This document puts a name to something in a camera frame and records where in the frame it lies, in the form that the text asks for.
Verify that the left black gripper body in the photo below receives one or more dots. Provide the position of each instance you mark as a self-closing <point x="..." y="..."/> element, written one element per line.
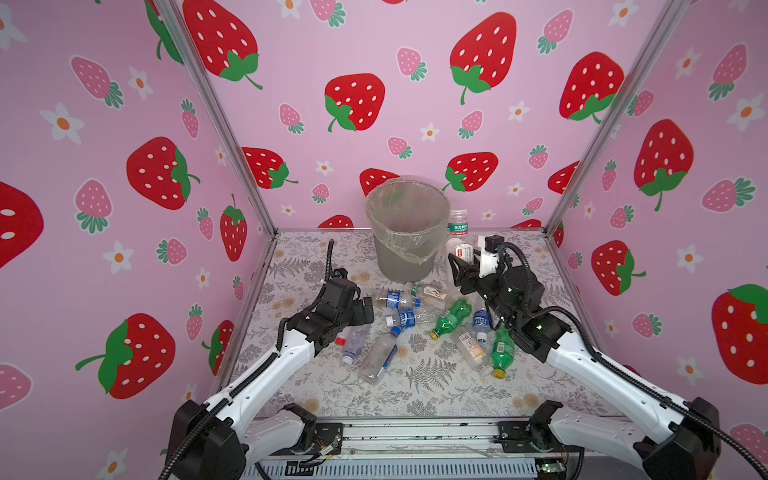
<point x="356" y="315"/>

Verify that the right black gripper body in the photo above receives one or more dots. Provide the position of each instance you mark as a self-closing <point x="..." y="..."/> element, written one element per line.
<point x="489" y="290"/>

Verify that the crushed clear bottle white cap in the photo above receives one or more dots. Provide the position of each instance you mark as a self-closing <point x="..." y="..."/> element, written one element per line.
<point x="354" y="345"/>

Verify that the green bottle yellow cap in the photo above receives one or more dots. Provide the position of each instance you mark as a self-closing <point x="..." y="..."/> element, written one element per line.
<point x="503" y="353"/>
<point x="451" y="318"/>

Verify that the clear bottle blue label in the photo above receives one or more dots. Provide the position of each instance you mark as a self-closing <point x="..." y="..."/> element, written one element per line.
<point x="374" y="366"/>

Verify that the clear bottle orange label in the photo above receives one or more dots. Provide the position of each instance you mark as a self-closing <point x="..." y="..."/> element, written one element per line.
<point x="471" y="350"/>

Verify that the tall bottle yellow flower label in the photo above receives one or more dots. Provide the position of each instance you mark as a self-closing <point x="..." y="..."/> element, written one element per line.
<point x="459" y="242"/>

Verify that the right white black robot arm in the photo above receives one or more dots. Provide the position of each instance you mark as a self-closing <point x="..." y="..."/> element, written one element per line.
<point x="663" y="435"/>

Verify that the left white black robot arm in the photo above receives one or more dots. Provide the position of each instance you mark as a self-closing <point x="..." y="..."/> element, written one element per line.
<point x="221" y="437"/>

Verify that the grey mesh waste bin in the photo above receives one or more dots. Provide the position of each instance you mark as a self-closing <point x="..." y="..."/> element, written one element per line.
<point x="409" y="246"/>

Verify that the clear plastic bin liner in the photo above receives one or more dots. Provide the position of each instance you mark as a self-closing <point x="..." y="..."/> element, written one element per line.
<point x="408" y="207"/>

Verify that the blue label bottle white cap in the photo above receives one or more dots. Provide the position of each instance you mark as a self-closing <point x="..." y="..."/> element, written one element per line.
<point x="481" y="326"/>

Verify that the small bottle blue label upper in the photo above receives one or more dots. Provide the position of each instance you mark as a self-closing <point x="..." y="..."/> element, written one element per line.
<point x="396" y="299"/>

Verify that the small bottle blue label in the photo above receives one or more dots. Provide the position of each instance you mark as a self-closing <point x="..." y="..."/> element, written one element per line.
<point x="396" y="299"/>
<point x="406" y="318"/>

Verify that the small bottle blue label lower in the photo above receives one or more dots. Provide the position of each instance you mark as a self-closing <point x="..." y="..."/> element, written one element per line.
<point x="406" y="318"/>

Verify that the clear bottle bird label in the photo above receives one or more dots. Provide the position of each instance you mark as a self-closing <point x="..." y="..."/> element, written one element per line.
<point x="430" y="295"/>

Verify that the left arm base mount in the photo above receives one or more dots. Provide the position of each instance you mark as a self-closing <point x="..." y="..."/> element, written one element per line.
<point x="319" y="440"/>

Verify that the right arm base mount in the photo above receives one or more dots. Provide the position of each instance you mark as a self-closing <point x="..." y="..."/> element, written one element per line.
<point x="517" y="436"/>

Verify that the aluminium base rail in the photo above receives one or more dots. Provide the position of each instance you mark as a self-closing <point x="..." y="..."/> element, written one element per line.
<point x="421" y="448"/>

